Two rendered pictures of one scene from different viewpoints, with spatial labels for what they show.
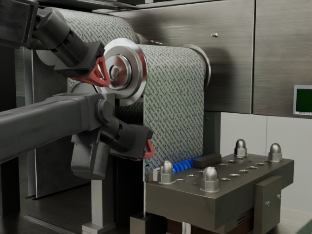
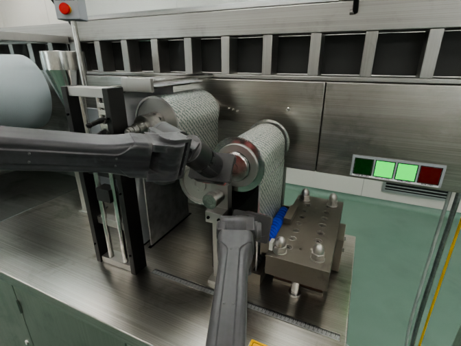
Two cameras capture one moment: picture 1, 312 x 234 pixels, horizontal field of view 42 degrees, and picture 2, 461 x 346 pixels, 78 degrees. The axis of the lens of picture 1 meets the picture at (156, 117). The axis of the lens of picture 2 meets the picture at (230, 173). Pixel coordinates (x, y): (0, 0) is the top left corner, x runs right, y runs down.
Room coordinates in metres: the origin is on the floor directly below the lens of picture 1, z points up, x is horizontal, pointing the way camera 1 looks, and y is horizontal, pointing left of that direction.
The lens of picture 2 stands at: (0.23, 0.25, 1.50)
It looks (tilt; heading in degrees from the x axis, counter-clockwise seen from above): 22 degrees down; 347
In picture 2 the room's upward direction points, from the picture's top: straight up
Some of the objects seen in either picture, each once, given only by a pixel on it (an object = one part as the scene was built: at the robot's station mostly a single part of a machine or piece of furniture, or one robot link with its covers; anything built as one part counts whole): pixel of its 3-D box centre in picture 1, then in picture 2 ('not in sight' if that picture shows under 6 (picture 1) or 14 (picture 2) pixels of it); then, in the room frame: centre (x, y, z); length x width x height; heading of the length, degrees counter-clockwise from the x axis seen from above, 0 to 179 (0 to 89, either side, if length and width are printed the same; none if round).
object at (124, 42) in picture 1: (121, 72); (237, 165); (0.90, 0.07, 1.25); 0.15 x 0.01 x 0.15; 52
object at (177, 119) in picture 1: (176, 132); (271, 199); (0.96, -0.05, 1.11); 0.23 x 0.01 x 0.18; 142
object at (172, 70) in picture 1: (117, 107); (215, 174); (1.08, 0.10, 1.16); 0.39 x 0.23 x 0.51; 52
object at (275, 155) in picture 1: (275, 152); (333, 199); (1.01, -0.30, 1.05); 0.04 x 0.04 x 0.04
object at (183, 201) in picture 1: (228, 182); (309, 232); (0.92, -0.17, 1.00); 0.40 x 0.16 x 0.06; 142
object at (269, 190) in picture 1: (269, 204); (339, 246); (0.87, -0.25, 0.97); 0.10 x 0.03 x 0.11; 142
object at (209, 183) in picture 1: (210, 178); (318, 251); (0.76, -0.10, 1.05); 0.04 x 0.04 x 0.04
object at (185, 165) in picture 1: (183, 168); (276, 224); (0.94, -0.06, 1.03); 0.21 x 0.04 x 0.03; 142
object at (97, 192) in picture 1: (97, 162); (219, 235); (0.89, 0.13, 1.05); 0.06 x 0.05 x 0.31; 142
